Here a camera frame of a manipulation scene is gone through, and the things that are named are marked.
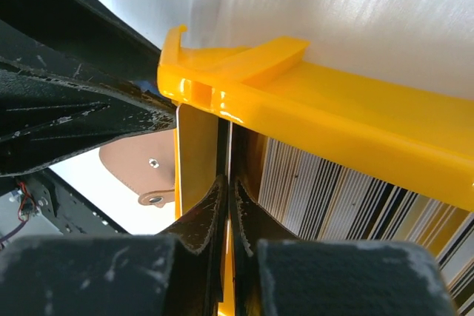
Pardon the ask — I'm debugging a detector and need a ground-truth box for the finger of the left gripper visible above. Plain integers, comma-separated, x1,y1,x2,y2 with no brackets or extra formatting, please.
1,58,176,177
1,0,161,82

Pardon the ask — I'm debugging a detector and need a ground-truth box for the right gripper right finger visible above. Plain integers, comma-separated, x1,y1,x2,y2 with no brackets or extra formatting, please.
229,179,456,315

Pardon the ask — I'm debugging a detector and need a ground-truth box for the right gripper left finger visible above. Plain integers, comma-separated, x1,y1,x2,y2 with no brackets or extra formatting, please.
1,175,227,315

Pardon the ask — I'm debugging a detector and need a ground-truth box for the tan leather card holder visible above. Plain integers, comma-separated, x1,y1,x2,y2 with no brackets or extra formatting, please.
99,130,176,208

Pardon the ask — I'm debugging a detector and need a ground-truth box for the gold credit card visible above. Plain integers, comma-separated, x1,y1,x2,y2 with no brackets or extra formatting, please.
174,104,230,218

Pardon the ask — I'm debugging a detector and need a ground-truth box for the yellow plastic bin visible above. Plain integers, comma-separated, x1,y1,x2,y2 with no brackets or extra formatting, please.
157,24,474,316

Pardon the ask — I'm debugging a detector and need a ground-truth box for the stack of striped cards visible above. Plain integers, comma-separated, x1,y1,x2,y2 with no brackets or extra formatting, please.
258,138,473,315

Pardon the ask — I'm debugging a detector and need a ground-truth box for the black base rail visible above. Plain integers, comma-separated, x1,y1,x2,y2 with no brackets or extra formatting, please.
1,169,127,249

